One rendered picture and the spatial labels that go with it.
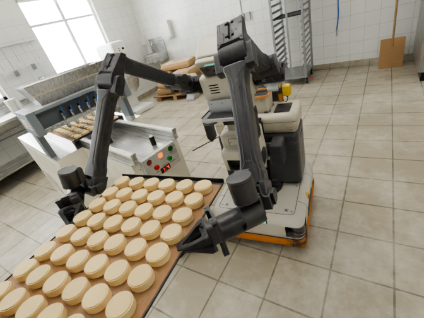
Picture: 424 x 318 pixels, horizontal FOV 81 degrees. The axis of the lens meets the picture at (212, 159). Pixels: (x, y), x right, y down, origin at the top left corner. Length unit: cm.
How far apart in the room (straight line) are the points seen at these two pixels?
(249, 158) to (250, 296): 115
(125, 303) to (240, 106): 48
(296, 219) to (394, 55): 367
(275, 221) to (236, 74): 111
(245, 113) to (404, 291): 135
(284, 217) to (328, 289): 44
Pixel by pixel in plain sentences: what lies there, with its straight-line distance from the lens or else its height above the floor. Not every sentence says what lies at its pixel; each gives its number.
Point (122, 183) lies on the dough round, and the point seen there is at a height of 103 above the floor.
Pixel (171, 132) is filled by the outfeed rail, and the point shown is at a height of 89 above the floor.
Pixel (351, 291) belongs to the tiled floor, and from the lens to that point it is 166.
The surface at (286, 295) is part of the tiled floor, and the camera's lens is 163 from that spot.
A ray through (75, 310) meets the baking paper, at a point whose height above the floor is 102.
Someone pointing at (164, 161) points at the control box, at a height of 76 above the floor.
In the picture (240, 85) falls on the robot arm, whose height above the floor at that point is 125.
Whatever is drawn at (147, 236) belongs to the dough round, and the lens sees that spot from 61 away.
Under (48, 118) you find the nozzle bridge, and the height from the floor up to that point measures 109.
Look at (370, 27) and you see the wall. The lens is 502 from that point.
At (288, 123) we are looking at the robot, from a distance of 155.
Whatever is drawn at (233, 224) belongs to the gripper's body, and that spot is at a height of 104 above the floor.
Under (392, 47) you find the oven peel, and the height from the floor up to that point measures 30.
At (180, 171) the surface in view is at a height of 62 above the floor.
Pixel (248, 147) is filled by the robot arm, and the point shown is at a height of 112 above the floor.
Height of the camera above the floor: 143
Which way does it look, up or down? 30 degrees down
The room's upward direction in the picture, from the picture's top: 17 degrees counter-clockwise
